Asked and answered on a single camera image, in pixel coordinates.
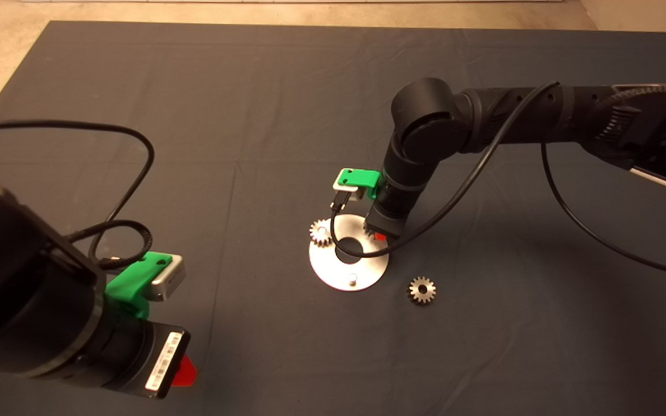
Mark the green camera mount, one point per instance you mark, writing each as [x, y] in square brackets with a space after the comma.
[362, 179]
[130, 283]

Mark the green right camera mount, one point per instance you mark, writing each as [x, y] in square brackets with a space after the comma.
[362, 179]

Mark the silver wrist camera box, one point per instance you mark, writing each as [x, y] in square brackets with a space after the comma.
[170, 280]
[347, 190]

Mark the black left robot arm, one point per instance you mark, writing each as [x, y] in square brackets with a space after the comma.
[21, 300]

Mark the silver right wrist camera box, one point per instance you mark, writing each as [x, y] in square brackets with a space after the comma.
[347, 190]

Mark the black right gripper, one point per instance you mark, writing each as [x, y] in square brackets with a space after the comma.
[388, 224]

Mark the dark grey table cloth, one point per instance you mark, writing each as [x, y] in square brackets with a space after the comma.
[252, 115]

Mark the green left camera mount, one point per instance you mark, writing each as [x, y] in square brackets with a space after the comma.
[130, 283]

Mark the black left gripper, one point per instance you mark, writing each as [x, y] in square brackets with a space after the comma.
[162, 358]

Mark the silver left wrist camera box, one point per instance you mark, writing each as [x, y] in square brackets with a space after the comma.
[170, 280]

